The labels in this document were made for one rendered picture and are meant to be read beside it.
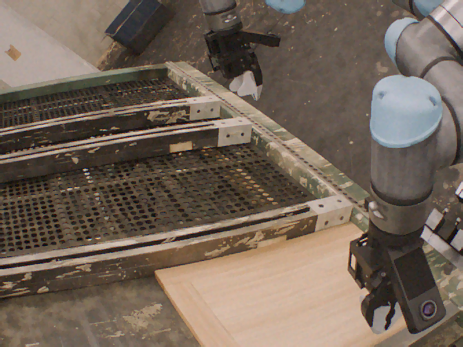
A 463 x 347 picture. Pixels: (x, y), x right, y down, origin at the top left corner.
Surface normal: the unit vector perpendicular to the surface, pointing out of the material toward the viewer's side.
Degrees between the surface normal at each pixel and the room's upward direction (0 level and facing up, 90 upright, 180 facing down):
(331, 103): 0
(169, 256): 90
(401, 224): 67
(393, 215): 60
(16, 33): 90
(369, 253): 37
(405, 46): 21
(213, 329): 51
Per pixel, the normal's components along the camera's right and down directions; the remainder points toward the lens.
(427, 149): 0.22, 0.50
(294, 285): 0.09, -0.88
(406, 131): -0.36, 0.54
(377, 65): -0.63, -0.44
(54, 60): 0.47, 0.44
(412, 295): 0.00, -0.47
